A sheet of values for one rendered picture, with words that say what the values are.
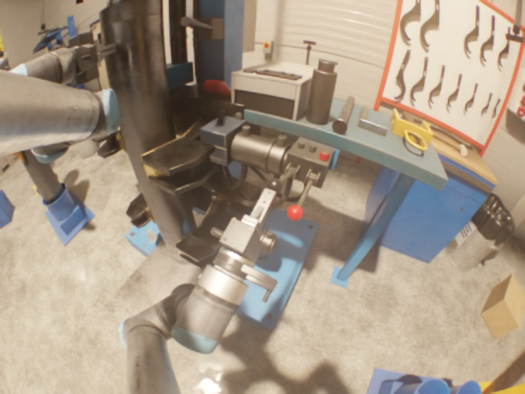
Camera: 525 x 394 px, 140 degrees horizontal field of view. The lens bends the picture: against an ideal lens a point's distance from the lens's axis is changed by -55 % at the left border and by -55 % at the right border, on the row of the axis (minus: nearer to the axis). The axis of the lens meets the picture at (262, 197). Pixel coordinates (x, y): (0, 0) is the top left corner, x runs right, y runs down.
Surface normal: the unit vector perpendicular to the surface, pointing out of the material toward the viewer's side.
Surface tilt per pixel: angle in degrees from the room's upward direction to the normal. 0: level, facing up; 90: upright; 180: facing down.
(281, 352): 0
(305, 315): 0
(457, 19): 90
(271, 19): 90
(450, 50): 90
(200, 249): 0
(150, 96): 90
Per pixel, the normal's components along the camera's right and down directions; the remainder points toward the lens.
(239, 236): -0.10, -0.47
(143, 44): 0.73, 0.51
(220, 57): -0.44, 0.61
